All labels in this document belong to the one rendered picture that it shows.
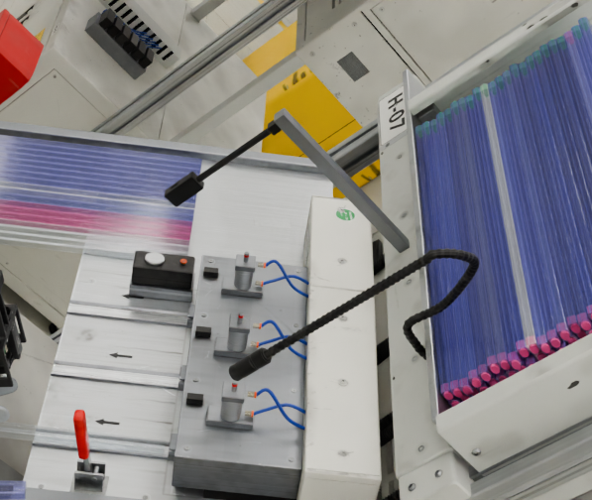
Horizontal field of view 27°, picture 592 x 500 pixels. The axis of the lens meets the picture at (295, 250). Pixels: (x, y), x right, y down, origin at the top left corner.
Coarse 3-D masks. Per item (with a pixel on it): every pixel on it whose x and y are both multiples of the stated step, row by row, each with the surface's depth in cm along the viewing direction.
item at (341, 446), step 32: (320, 224) 160; (352, 224) 161; (320, 256) 155; (352, 256) 156; (320, 288) 150; (352, 288) 151; (352, 320) 146; (320, 352) 141; (352, 352) 142; (320, 384) 137; (352, 384) 138; (320, 416) 133; (352, 416) 134; (320, 448) 130; (352, 448) 130; (320, 480) 128; (352, 480) 127
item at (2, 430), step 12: (0, 432) 135; (12, 432) 135; (24, 432) 135; (36, 432) 135; (48, 432) 136; (60, 432) 136; (72, 432) 136; (72, 444) 136; (96, 444) 136; (108, 444) 136; (120, 444) 136; (132, 444) 136; (144, 444) 136; (156, 444) 136
